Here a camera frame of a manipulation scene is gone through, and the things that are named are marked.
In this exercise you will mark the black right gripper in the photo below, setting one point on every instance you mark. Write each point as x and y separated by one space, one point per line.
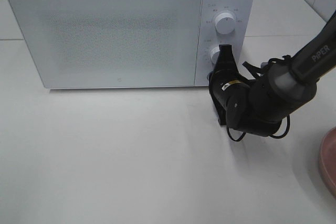
225 82

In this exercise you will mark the pink round plate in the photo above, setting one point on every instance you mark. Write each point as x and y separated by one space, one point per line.
326 161

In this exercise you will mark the white microwave door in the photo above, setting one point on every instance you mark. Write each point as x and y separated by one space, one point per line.
111 43

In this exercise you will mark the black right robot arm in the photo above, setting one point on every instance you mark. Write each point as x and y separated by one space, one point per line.
262 105

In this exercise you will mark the lower white round knob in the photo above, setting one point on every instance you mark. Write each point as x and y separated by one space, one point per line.
214 53

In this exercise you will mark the white round knob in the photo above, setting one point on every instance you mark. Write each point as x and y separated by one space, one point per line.
225 22
214 53

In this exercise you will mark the upper white round knob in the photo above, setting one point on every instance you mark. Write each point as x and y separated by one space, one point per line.
225 22

